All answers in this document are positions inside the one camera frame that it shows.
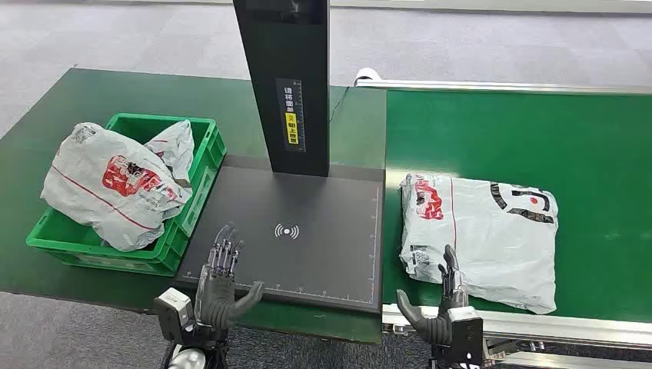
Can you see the wide silver conveyor rail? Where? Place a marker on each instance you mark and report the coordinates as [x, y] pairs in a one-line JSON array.
[[560, 328]]

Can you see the grey mailer bag black logo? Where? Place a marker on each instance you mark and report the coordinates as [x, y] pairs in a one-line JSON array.
[[489, 244]]

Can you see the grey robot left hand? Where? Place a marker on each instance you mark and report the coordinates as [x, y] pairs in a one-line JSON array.
[[219, 300]]

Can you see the black scanner column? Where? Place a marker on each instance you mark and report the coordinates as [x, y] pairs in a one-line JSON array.
[[285, 51]]

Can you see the thin silver conveyor rail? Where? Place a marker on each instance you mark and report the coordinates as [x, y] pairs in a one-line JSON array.
[[509, 87]]

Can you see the white conveyor roller cap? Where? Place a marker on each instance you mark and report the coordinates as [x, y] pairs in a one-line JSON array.
[[366, 75]]

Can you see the grey mailer bag red logo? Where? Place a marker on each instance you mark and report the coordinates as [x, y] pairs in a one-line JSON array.
[[97, 198]]

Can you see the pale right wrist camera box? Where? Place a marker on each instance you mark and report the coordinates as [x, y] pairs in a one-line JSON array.
[[466, 336]]

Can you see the green plastic crate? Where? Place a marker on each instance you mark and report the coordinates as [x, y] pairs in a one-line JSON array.
[[198, 193]]

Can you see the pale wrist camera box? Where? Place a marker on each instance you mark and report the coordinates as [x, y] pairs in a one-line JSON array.
[[173, 310], [466, 336]]

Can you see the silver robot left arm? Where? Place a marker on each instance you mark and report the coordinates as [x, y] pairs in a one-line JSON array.
[[186, 359]]

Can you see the silver conveyor support bracket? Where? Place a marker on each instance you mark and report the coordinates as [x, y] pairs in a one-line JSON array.
[[501, 349]]

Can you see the black scanner base plate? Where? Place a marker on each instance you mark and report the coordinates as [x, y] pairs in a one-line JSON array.
[[316, 254]]

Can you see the black yellow ruler label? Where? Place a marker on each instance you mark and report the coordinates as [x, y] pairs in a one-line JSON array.
[[291, 127]]

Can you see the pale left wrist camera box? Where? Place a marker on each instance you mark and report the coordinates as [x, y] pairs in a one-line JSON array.
[[173, 310]]

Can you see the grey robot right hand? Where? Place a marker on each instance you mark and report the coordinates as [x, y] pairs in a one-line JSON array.
[[435, 328]]

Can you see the green conveyor belt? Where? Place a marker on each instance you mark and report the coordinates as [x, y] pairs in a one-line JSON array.
[[509, 137]]

